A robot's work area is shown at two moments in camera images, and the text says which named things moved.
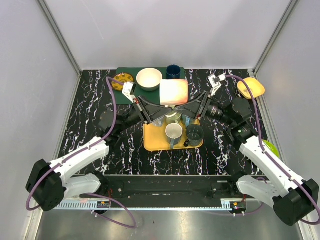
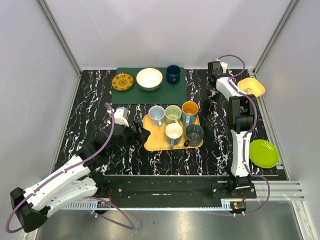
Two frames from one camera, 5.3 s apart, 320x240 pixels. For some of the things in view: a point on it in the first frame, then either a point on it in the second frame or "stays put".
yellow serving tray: [155, 138] stays put
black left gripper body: [143, 110] → [135, 132]
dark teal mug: [194, 133] stays put
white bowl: [148, 79] stays put
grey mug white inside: [173, 132] stays put
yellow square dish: [255, 87] stays put
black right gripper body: [212, 109] → [210, 86]
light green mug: [173, 117] stays put
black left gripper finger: [154, 111] → [142, 136]
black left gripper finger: [153, 111] → [143, 132]
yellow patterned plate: [119, 80] stays put
